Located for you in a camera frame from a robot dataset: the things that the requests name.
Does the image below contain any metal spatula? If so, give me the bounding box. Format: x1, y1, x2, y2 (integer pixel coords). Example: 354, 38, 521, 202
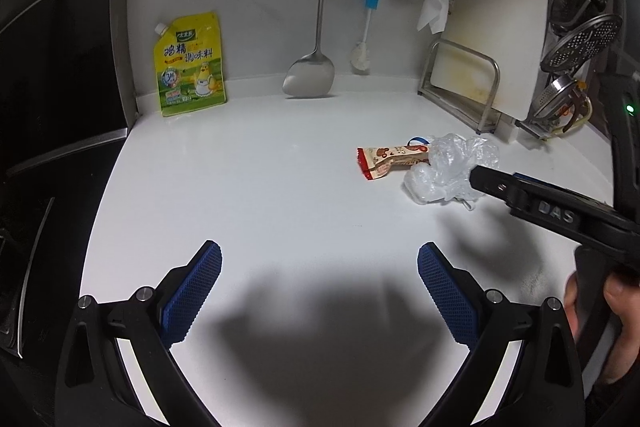
282, 0, 336, 98

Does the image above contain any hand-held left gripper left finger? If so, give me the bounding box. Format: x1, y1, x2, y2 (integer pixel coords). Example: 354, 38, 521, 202
55, 240, 223, 427

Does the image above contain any yellow gas hose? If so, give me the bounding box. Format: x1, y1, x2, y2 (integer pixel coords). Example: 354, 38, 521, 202
550, 99, 595, 142

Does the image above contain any perforated metal steamer basket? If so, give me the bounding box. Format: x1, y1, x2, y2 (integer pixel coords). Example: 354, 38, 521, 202
540, 14, 624, 72

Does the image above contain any white and blue brush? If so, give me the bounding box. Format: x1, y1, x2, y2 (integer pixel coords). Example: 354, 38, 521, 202
349, 0, 381, 76

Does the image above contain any metal cutting board rack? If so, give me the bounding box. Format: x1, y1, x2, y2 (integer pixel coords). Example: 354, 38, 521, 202
417, 39, 502, 136

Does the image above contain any yellow seasoning pouch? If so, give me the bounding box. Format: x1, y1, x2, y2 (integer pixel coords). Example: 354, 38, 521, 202
152, 11, 227, 118

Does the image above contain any clear plastic bag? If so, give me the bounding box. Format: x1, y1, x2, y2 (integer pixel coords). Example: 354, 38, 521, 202
404, 132, 501, 212

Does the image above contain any person's right hand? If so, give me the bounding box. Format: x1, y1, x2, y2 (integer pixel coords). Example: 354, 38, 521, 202
564, 268, 640, 390

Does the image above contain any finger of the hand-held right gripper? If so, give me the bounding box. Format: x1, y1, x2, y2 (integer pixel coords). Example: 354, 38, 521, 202
469, 164, 537, 218
510, 172, 556, 190

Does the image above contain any metal rimmed pot lid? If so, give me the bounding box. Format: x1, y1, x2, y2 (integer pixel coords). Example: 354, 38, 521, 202
532, 74, 588, 120

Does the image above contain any brown snack wrapper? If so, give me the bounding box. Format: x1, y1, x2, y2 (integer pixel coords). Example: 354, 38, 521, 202
356, 143, 432, 182

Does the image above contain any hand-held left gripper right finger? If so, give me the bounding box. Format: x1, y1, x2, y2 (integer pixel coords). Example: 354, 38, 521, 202
417, 242, 586, 427

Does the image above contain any white cutting board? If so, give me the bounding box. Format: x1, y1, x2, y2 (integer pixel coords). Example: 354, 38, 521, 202
430, 0, 553, 122

